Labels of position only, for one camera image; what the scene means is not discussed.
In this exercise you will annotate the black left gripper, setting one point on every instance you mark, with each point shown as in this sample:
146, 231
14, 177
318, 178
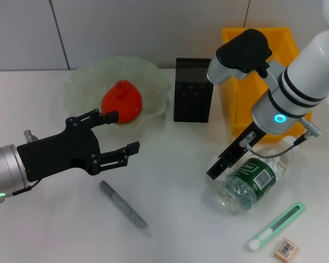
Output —
57, 153

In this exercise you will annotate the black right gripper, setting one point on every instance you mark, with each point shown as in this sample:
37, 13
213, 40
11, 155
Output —
244, 145

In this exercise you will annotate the clear water bottle green label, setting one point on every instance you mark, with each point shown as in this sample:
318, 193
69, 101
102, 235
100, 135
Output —
249, 183

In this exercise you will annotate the red round fruit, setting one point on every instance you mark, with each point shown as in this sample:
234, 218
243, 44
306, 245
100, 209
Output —
123, 101

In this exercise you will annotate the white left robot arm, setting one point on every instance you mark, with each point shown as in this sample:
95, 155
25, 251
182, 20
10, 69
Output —
5, 167

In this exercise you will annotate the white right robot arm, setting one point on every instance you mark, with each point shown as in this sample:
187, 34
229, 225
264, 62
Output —
301, 74

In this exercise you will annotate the translucent wavy glass fruit plate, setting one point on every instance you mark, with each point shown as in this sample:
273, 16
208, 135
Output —
85, 82

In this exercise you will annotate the grey marker pen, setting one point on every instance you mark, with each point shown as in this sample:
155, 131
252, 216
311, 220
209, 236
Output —
123, 206

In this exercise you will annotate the black mesh pen holder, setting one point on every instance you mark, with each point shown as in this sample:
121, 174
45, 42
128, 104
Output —
193, 93

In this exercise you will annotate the mint green utility knife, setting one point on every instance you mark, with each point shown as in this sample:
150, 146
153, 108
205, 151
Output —
277, 226

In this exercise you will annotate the beige eraser with barcode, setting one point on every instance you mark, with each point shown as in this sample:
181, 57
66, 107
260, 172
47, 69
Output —
285, 248

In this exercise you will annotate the yellow plastic storage bin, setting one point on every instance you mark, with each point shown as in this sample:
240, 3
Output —
245, 101

